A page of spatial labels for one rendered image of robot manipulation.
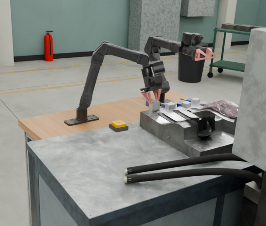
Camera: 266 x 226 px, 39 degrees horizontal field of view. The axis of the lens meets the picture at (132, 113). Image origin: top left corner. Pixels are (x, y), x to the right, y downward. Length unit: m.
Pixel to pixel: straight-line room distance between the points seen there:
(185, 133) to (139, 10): 6.08
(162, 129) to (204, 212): 0.47
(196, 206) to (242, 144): 0.57
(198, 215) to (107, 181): 0.46
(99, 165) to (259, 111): 0.80
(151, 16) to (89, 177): 6.46
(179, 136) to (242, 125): 0.67
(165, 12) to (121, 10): 0.92
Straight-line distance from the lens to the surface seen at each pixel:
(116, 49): 2.02
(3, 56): 6.92
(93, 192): 1.49
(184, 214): 1.67
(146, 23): 7.79
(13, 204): 2.91
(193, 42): 2.20
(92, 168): 1.65
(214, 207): 1.80
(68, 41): 7.59
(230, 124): 2.12
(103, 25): 7.87
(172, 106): 2.15
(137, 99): 2.58
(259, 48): 1.13
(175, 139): 1.86
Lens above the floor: 1.59
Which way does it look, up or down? 20 degrees down
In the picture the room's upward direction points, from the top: 3 degrees clockwise
